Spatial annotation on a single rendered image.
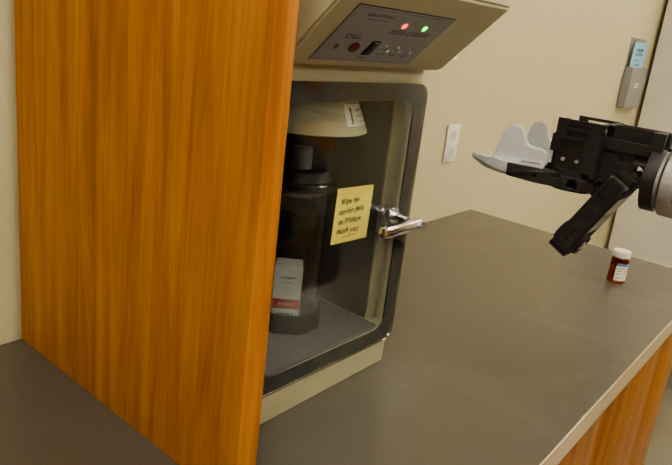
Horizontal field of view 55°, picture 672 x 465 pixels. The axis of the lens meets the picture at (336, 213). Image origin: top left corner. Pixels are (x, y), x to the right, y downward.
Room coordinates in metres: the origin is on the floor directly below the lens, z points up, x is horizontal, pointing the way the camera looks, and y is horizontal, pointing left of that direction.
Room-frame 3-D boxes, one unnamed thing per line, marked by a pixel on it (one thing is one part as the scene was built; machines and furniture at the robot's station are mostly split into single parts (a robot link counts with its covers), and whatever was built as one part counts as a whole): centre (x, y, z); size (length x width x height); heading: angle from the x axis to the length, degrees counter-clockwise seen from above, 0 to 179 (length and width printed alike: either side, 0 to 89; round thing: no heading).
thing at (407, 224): (0.86, -0.08, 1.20); 0.10 x 0.05 x 0.03; 141
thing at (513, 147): (0.77, -0.20, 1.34); 0.09 x 0.03 x 0.06; 67
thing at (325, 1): (0.79, -0.05, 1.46); 0.32 x 0.12 x 0.10; 142
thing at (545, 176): (0.75, -0.24, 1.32); 0.09 x 0.05 x 0.02; 67
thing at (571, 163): (0.74, -0.30, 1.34); 0.12 x 0.08 x 0.09; 52
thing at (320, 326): (0.82, -0.01, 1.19); 0.30 x 0.01 x 0.40; 141
